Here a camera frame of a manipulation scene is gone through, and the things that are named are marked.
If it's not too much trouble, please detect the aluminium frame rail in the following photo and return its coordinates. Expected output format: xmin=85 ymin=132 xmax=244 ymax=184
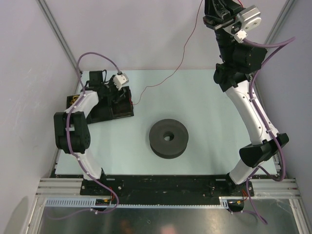
xmin=35 ymin=178 xmax=301 ymax=199

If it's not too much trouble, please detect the purple cable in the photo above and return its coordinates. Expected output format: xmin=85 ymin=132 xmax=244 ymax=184
xmin=45 ymin=52 xmax=122 ymax=220
xmin=243 ymin=36 xmax=297 ymax=225

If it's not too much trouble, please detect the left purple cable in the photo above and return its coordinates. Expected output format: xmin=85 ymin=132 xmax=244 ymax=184
xmin=45 ymin=52 xmax=122 ymax=220

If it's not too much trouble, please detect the red wire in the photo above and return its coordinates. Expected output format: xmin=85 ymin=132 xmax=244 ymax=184
xmin=130 ymin=0 xmax=203 ymax=106

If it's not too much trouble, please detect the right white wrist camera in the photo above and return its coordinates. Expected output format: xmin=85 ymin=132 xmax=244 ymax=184
xmin=224 ymin=5 xmax=262 ymax=43

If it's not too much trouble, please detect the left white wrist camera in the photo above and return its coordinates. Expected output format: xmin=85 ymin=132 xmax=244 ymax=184
xmin=113 ymin=73 xmax=129 ymax=91

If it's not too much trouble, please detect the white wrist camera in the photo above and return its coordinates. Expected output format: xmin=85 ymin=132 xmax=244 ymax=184
xmin=113 ymin=73 xmax=129 ymax=91
xmin=224 ymin=5 xmax=262 ymax=43

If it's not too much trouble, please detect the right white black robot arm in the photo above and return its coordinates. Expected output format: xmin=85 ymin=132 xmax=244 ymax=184
xmin=203 ymin=0 xmax=294 ymax=195

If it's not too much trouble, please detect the grey slotted cable duct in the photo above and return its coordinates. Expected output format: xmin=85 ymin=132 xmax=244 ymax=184
xmin=45 ymin=197 xmax=243 ymax=209

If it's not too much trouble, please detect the black compartment tray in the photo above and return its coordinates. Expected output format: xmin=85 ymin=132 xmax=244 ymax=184
xmin=66 ymin=85 xmax=135 ymax=123

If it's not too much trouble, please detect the dark grey perforated spool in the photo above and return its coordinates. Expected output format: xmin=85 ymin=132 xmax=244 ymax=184
xmin=149 ymin=119 xmax=189 ymax=159

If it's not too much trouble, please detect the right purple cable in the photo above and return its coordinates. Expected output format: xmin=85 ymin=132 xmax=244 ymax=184
xmin=243 ymin=36 xmax=297 ymax=225

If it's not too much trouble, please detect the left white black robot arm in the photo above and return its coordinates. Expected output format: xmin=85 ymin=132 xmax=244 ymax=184
xmin=54 ymin=71 xmax=129 ymax=195

